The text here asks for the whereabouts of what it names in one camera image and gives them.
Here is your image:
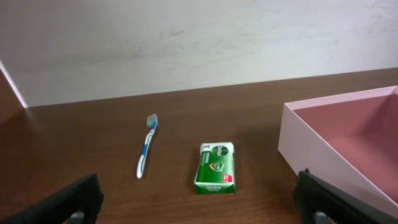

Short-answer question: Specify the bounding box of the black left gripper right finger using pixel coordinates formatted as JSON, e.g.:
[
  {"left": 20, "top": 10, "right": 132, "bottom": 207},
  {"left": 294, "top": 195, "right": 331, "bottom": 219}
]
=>
[{"left": 293, "top": 169, "right": 397, "bottom": 224}]

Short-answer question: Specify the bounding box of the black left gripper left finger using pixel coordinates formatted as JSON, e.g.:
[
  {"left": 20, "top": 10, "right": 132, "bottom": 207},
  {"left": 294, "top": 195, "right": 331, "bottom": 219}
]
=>
[{"left": 1, "top": 174, "right": 104, "bottom": 224}]

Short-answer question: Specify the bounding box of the pink open cardboard box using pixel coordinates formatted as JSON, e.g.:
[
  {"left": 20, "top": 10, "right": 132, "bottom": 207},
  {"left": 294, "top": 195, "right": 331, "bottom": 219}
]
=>
[{"left": 278, "top": 86, "right": 397, "bottom": 217}]

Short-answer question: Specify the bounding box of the green Dettol soap box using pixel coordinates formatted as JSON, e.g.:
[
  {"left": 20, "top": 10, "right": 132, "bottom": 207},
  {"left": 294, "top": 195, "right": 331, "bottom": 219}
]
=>
[{"left": 194, "top": 142, "right": 236, "bottom": 195}]

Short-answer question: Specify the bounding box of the blue white toothbrush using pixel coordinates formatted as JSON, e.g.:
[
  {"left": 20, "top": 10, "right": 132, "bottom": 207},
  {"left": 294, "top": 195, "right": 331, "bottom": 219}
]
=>
[{"left": 136, "top": 114, "right": 159, "bottom": 179}]

